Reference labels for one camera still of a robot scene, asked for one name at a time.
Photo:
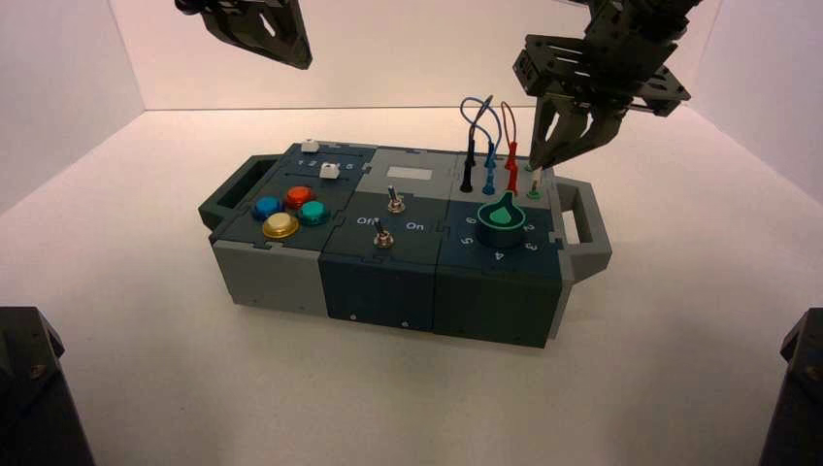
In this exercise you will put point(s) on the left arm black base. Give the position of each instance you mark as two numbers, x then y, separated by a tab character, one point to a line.
32	399

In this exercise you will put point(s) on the red push button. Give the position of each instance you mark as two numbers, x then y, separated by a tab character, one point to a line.
299	196

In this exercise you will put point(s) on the yellow push button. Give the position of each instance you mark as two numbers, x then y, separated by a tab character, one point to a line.
280	225

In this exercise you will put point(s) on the white slider knob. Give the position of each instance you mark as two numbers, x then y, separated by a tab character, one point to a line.
329	171
310	146

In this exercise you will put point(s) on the white rectangular label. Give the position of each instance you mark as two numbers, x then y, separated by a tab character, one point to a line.
410	173

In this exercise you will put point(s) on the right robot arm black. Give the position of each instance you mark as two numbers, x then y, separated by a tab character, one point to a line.
643	11

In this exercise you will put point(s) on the grey and blue task box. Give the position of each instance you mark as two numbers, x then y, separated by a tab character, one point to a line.
270	276

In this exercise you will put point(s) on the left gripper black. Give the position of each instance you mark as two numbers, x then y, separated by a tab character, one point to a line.
218	5

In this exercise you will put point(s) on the dark rotary knob green pointer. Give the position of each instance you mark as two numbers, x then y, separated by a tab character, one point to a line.
501	228

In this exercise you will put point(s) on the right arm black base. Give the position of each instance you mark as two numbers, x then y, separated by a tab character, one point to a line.
797	399

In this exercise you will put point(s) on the metal toggle switch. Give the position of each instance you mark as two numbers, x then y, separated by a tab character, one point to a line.
383	239
395	204

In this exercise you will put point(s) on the teal push button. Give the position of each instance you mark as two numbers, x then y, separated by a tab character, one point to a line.
313	212

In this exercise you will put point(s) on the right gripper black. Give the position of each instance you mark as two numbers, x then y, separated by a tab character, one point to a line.
611	71

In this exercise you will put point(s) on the blue push button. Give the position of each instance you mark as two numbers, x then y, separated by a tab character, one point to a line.
266	207

